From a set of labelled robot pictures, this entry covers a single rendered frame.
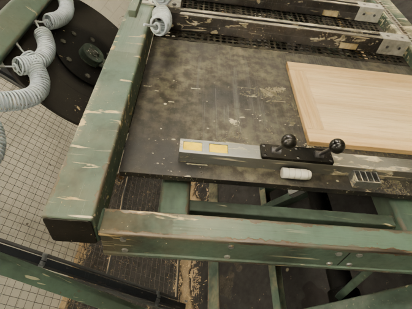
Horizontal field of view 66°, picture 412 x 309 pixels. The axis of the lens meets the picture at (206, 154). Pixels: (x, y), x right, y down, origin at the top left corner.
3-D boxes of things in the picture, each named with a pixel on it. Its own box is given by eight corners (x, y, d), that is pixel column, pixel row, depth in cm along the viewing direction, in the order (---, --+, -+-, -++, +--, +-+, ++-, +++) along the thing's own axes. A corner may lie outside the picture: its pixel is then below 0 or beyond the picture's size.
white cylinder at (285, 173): (281, 180, 86) (309, 182, 86) (284, 173, 84) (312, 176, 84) (279, 171, 88) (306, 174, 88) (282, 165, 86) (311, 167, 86)
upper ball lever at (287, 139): (281, 159, 87) (299, 148, 74) (267, 157, 87) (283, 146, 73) (281, 145, 88) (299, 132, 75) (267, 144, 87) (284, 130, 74)
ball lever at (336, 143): (323, 162, 88) (349, 152, 75) (309, 161, 87) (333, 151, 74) (323, 149, 89) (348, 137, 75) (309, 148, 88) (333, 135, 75)
